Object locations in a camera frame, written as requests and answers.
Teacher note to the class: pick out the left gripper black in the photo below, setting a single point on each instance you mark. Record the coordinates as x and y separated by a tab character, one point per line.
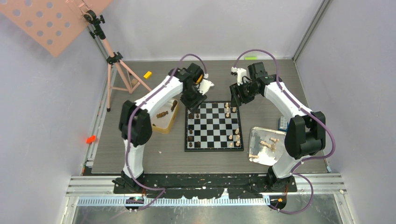
192	105

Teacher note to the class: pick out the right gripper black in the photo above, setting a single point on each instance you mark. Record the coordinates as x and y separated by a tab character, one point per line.
236	89

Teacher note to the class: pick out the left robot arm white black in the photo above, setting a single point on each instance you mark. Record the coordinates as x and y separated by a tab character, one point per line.
135	121

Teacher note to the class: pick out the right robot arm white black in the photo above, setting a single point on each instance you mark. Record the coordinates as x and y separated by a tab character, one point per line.
305	135

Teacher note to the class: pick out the pink perforated board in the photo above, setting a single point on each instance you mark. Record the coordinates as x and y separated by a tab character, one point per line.
54	24

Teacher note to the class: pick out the dark wooden bishop in tin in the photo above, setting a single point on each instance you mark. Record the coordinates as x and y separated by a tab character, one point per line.
174	104

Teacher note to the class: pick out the dark wooden long piece in tin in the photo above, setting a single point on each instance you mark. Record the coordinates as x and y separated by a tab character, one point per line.
162	114

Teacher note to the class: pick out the gold-rimmed metal tin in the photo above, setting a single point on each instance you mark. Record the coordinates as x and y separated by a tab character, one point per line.
164	125

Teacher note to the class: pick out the black white chessboard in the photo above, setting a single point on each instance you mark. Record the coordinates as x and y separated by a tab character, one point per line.
216	127

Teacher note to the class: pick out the yellow block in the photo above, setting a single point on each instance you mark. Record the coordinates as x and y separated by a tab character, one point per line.
147	75

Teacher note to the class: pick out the blue toy brick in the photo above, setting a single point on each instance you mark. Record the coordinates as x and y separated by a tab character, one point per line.
283	124

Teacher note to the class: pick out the silver tin lid tray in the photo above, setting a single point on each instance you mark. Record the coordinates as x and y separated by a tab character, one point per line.
268	144

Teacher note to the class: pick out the light pawn beside tray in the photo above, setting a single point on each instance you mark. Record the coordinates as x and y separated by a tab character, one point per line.
251	156

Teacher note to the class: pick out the pink tripod stand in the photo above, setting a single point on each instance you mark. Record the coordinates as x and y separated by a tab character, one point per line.
114	60

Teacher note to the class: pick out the orange plastic triangle frame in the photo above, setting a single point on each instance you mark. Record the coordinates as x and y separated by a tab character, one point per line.
198	81

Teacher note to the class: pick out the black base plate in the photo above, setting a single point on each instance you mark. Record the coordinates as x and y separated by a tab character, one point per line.
202	186

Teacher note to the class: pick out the red clip on rail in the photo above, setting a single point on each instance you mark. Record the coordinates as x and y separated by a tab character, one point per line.
91	139

